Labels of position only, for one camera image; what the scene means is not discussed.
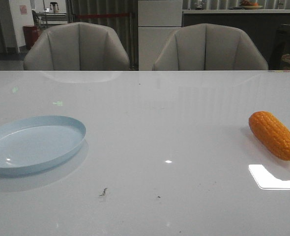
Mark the light blue round plate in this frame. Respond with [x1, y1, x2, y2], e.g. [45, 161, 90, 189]
[0, 116, 86, 176]

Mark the orange toy corn cob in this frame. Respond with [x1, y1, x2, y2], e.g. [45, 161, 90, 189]
[248, 111, 290, 161]

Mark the right beige upholstered chair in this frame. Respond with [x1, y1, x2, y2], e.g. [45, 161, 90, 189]
[153, 23, 268, 71]

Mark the beige upholstered chair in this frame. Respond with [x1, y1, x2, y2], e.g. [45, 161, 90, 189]
[23, 22, 130, 71]
[153, 23, 268, 71]

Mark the left beige upholstered chair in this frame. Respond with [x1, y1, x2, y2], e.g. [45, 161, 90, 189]
[23, 22, 130, 71]

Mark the white drawer cabinet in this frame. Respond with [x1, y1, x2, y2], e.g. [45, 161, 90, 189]
[138, 0, 182, 71]

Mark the red bin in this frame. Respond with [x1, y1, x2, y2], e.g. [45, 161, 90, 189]
[23, 25, 41, 50]

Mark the fruit bowl on counter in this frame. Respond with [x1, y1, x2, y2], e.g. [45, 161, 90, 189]
[240, 0, 263, 10]

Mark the dark grey sideboard counter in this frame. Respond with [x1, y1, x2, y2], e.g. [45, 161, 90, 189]
[182, 9, 290, 69]

